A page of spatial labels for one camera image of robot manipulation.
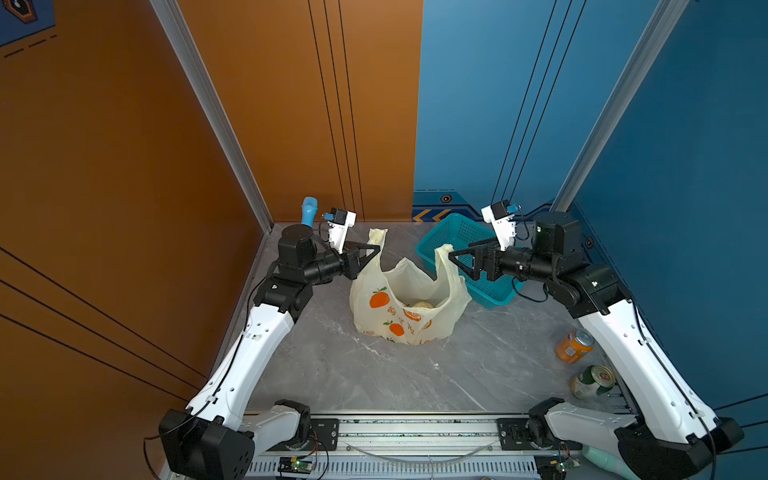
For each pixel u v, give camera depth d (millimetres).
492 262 535
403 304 935
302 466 698
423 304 908
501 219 540
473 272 553
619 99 849
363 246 647
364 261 656
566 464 694
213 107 856
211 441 369
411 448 726
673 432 362
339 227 600
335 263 601
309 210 891
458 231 1122
